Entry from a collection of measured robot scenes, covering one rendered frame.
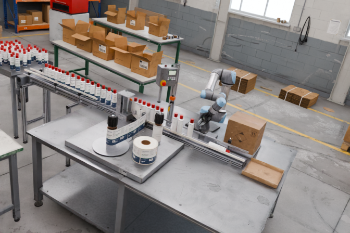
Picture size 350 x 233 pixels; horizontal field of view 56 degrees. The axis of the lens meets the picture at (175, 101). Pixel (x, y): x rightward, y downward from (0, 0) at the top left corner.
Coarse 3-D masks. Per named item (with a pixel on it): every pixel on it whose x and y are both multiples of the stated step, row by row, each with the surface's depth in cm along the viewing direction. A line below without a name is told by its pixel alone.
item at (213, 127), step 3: (198, 117) 360; (195, 120) 353; (186, 123) 343; (195, 123) 346; (210, 123) 352; (213, 123) 353; (210, 126) 345; (213, 126) 346; (216, 126) 347; (219, 126) 349; (195, 129) 336; (210, 129) 340; (213, 129) 341; (216, 129) 343; (201, 132) 332; (204, 132) 333; (207, 132) 334
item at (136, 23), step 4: (124, 12) 734; (128, 12) 746; (132, 12) 756; (136, 12) 762; (140, 12) 756; (128, 16) 739; (132, 16) 718; (136, 16) 761; (140, 16) 730; (144, 16) 739; (128, 20) 743; (132, 20) 734; (136, 20) 727; (140, 20) 735; (144, 20) 745; (128, 24) 746; (132, 24) 737; (136, 24) 731; (140, 24) 739; (144, 24) 750; (132, 28) 740; (136, 28) 735; (140, 28) 743
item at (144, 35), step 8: (104, 24) 770; (112, 24) 758; (120, 24) 769; (128, 32) 720; (136, 32) 720; (144, 32) 731; (144, 40) 703; (152, 40) 682; (160, 40) 686; (168, 40) 696; (176, 40) 710; (160, 48) 685; (176, 56) 744
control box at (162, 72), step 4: (160, 64) 309; (164, 64) 311; (168, 64) 313; (160, 68) 303; (164, 68) 303; (168, 68) 305; (172, 68) 306; (176, 68) 308; (160, 72) 304; (164, 72) 304; (176, 72) 310; (156, 76) 313; (160, 76) 305; (164, 76) 306; (168, 76) 308; (176, 76) 312; (156, 80) 314; (160, 80) 306; (164, 80) 308; (160, 84) 308; (168, 84) 312; (172, 84) 314
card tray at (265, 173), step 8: (256, 160) 296; (248, 168) 287; (256, 168) 289; (264, 168) 291; (272, 168) 290; (248, 176) 275; (256, 176) 272; (264, 176) 279; (272, 176) 281; (280, 176) 282; (272, 184) 266
